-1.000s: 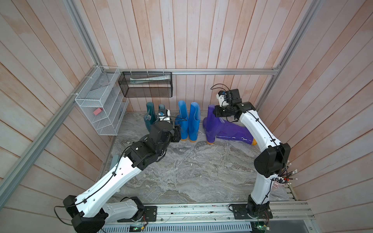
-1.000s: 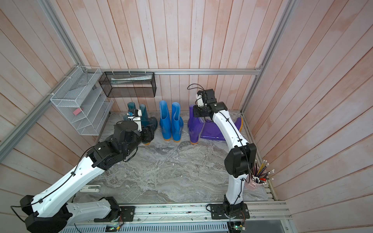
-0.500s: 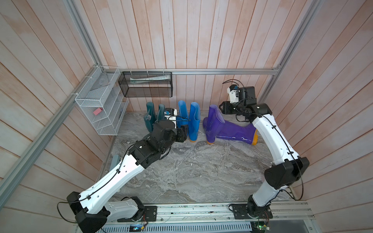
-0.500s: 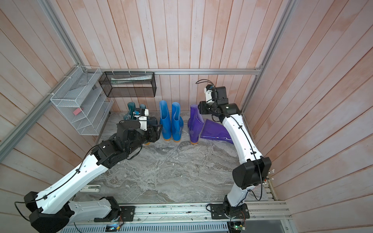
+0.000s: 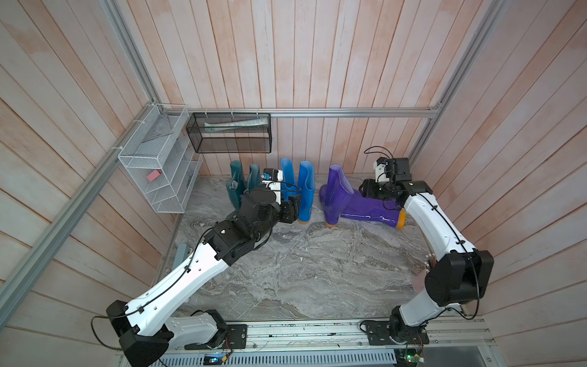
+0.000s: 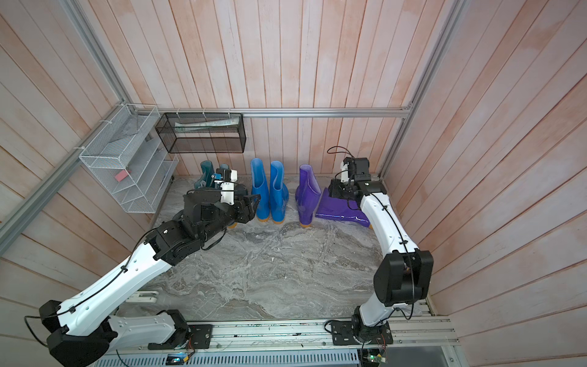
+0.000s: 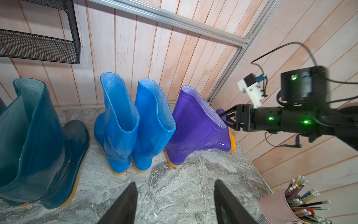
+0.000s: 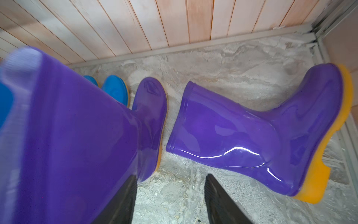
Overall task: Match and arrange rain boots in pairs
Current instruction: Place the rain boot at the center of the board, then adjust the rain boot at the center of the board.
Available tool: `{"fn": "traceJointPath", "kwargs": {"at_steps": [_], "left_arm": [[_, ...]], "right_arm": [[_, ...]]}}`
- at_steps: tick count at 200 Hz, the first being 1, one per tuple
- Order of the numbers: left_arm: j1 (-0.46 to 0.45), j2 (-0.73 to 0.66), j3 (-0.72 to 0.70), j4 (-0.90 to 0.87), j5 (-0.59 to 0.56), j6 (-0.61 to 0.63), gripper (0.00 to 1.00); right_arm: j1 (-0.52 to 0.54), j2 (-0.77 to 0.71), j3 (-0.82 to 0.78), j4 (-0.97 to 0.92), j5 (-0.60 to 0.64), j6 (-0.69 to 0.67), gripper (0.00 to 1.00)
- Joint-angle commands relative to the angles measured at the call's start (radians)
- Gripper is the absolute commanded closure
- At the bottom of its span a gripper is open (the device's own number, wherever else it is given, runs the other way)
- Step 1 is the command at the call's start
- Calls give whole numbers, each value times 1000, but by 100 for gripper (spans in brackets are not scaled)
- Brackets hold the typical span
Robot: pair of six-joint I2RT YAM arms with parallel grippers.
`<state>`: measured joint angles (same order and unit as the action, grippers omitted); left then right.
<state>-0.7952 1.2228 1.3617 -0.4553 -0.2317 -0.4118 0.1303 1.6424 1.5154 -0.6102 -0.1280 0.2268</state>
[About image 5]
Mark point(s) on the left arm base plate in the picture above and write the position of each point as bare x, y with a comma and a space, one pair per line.
231, 336

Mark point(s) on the teal rain boot with paper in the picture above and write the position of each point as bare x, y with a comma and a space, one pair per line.
236, 184

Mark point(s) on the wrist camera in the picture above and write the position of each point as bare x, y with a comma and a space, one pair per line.
271, 179
383, 170

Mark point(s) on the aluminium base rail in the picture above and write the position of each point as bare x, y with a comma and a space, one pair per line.
453, 342

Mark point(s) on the horizontal aluminium bar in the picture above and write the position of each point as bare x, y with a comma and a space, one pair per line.
340, 113

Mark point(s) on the purple rain boot lying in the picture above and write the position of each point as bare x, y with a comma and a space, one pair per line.
367, 209

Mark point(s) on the pink eraser block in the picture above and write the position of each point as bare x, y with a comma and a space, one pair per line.
154, 175

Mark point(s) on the blue rain boot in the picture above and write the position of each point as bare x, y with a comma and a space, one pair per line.
288, 186
306, 182

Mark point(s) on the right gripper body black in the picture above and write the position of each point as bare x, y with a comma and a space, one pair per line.
377, 190

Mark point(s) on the purple rain boot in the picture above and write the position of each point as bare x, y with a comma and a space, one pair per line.
335, 195
367, 209

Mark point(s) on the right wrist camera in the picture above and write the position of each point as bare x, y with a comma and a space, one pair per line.
383, 170

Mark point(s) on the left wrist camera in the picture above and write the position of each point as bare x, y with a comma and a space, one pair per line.
271, 179

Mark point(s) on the pink cup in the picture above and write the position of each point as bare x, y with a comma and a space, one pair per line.
418, 281

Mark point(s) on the black wire mesh basket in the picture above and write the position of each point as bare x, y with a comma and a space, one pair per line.
226, 133

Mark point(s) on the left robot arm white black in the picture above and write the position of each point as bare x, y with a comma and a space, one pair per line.
146, 326

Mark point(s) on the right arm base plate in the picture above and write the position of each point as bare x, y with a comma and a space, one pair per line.
382, 333

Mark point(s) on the white wire mesh shelf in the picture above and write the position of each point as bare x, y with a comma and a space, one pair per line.
158, 141

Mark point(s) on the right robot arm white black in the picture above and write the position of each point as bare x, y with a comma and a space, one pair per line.
460, 273

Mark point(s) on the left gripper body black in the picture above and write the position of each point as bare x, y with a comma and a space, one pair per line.
285, 212

